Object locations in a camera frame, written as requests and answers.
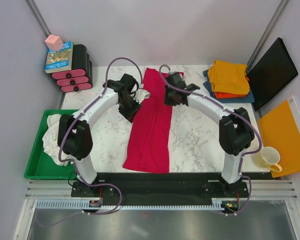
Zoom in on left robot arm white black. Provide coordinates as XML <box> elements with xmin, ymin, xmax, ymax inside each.
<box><xmin>57</xmin><ymin>73</ymin><xmax>150</xmax><ymax>197</ymax></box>

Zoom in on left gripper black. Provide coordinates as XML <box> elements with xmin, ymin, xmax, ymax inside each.
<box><xmin>118</xmin><ymin>95</ymin><xmax>143</xmax><ymax>124</ymax></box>

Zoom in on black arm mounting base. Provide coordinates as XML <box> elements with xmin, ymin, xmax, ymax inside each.
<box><xmin>71</xmin><ymin>172</ymin><xmax>249</xmax><ymax>205</ymax></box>

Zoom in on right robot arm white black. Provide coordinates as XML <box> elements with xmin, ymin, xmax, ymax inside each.
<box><xmin>161</xmin><ymin>72</ymin><xmax>255</xmax><ymax>197</ymax></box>

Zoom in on white slotted cable duct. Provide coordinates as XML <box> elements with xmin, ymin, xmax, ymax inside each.
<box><xmin>35</xmin><ymin>199</ymin><xmax>226</xmax><ymax>211</ymax></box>

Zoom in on green plastic tray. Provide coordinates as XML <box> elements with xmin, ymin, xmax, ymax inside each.
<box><xmin>24</xmin><ymin>109</ymin><xmax>76</xmax><ymax>180</ymax></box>

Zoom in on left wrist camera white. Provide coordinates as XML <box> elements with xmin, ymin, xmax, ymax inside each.
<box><xmin>134</xmin><ymin>89</ymin><xmax>151</xmax><ymax>103</ymax></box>

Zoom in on colourful paperback book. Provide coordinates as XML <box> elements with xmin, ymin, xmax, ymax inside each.
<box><xmin>45</xmin><ymin>41</ymin><xmax>73</xmax><ymax>74</ymax></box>

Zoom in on pink cube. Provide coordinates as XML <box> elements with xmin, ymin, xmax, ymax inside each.
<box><xmin>44</xmin><ymin>34</ymin><xmax>64</xmax><ymax>52</ymax></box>

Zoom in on white crumpled cloth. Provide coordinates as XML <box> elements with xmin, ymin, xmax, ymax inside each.
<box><xmin>42</xmin><ymin>114</ymin><xmax>69</xmax><ymax>167</ymax></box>

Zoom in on blue folded t-shirt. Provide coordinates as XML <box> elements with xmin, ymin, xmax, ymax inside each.
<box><xmin>202</xmin><ymin>69</ymin><xmax>255</xmax><ymax>104</ymax></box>

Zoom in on orange folder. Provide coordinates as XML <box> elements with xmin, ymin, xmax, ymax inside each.
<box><xmin>258</xmin><ymin>100</ymin><xmax>300</xmax><ymax>178</ymax></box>

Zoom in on pale yellow mug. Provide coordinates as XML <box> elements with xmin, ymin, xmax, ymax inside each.
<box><xmin>254</xmin><ymin>146</ymin><xmax>283</xmax><ymax>173</ymax></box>

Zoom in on mustard yellow folded t-shirt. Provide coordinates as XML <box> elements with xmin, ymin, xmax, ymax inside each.
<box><xmin>208</xmin><ymin>59</ymin><xmax>250</xmax><ymax>95</ymax></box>

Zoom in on black flat board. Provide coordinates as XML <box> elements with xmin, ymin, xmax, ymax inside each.
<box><xmin>247</xmin><ymin>37</ymin><xmax>298</xmax><ymax>111</ymax></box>

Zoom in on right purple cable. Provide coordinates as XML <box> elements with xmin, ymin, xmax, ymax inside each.
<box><xmin>158</xmin><ymin>64</ymin><xmax>264</xmax><ymax>217</ymax></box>

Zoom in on black pink mini drawer unit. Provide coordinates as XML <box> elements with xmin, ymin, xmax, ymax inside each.
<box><xmin>51</xmin><ymin>44</ymin><xmax>93</xmax><ymax>93</ymax></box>

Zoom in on crimson red t-shirt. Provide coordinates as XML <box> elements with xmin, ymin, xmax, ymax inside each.
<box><xmin>122</xmin><ymin>68</ymin><xmax>173</xmax><ymax>174</ymax></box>

